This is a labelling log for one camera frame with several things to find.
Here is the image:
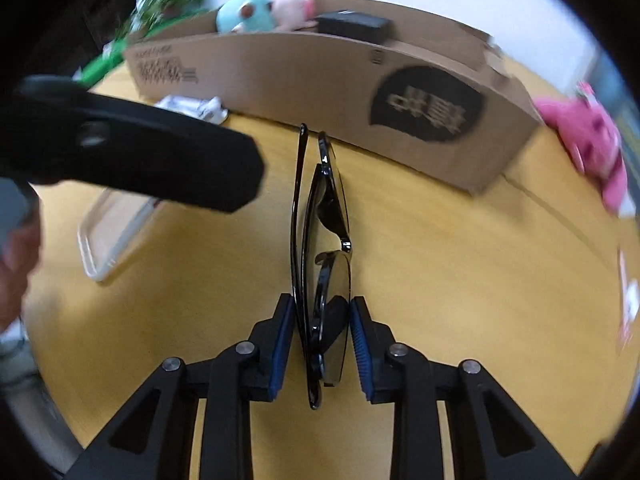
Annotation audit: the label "pink strawberry bear plush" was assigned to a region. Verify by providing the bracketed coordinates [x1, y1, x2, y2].
[534, 81, 631, 216]

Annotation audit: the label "black sunglasses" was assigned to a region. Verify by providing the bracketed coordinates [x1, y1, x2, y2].
[290, 124, 352, 410]

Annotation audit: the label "small black box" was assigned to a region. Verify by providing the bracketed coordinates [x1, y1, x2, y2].
[316, 10, 393, 44]

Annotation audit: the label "brown cardboard box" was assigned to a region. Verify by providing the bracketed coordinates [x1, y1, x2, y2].
[124, 0, 540, 194]

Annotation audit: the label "white folding phone stand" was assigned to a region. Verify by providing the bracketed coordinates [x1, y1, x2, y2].
[154, 96, 229, 125]

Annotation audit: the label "clear white phone case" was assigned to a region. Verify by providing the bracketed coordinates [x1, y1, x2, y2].
[77, 188, 160, 283]

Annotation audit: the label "white paper scraps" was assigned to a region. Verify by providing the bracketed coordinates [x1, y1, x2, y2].
[617, 248, 639, 352]

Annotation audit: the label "teal and pink plush toy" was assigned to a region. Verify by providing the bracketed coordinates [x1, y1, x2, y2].
[215, 0, 317, 35]

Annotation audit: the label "person's hand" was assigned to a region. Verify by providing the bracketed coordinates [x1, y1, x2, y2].
[0, 214, 41, 332]

